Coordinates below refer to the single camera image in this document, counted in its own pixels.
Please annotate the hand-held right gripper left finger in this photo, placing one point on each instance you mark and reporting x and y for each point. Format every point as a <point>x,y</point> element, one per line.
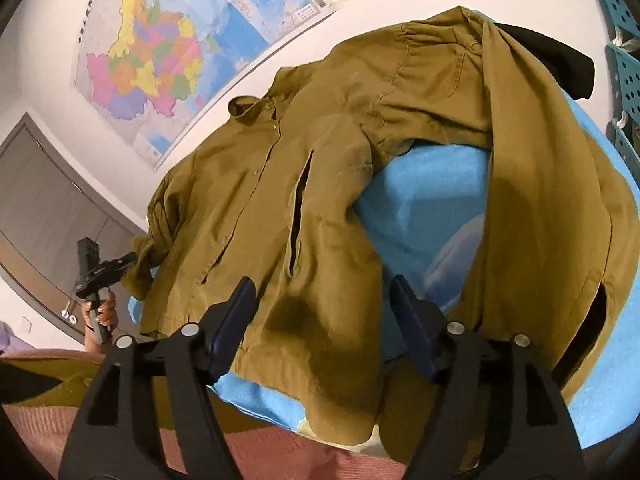
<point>234,322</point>

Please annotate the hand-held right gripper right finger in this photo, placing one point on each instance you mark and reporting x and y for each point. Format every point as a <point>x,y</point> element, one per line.
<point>411,322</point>

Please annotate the person's left forearm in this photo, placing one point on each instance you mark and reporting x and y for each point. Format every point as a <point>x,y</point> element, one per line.
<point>55,355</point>

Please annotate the purple cloth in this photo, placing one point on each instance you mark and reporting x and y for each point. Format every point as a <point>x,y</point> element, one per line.
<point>7,336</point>

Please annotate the olive cloth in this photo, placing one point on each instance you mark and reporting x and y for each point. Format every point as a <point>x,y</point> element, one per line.
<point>60,390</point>

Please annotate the black garment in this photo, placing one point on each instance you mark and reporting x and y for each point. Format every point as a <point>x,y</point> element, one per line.
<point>550,60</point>

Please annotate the colourful wall map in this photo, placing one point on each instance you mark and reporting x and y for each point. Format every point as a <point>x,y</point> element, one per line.
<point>160,50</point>

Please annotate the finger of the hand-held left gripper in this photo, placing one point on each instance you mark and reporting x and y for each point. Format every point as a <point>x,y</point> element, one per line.
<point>121,263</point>

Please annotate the person's left hand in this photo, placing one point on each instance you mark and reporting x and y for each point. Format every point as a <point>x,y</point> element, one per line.
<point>109,315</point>

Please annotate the olive brown jacket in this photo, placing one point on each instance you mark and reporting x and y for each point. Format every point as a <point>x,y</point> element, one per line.
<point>300,210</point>

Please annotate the grey door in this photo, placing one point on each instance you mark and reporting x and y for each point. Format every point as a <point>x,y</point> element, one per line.
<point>50,200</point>

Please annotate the white wall switch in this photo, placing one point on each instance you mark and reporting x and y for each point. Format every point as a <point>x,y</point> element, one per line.
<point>25,324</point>

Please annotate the person's pink knit sweater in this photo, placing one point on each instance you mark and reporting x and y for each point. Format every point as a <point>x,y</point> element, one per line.
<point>40,435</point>

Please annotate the blue blanket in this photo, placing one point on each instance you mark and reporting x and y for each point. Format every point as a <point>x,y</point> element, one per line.
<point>425,195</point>

